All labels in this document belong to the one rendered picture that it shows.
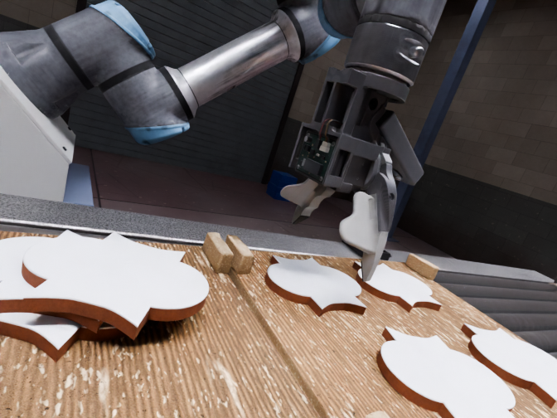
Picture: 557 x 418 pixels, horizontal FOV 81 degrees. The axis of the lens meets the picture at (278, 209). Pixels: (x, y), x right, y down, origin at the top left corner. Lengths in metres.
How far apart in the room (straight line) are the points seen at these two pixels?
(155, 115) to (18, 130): 0.22
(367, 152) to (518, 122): 5.64
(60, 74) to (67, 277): 0.49
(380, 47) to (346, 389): 0.30
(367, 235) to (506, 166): 5.51
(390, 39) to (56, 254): 0.34
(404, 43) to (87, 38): 0.54
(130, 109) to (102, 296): 0.51
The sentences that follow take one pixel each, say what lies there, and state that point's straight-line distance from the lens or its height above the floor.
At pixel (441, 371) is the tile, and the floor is 0.95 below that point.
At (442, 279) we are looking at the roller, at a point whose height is 0.91.
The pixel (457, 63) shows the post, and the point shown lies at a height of 2.57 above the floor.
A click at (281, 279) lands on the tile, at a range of 0.39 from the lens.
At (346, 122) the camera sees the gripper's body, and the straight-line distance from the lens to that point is 0.34.
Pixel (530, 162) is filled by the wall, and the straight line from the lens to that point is 5.74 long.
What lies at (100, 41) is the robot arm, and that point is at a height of 1.15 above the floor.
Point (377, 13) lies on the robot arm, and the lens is 0.37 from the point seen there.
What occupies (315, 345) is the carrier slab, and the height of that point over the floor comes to 0.94.
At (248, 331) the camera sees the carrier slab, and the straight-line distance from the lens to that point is 0.31.
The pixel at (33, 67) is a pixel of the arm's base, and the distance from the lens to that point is 0.71.
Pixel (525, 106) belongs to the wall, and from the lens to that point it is 6.01.
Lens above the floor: 1.12
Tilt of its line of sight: 14 degrees down
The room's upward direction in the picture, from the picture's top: 19 degrees clockwise
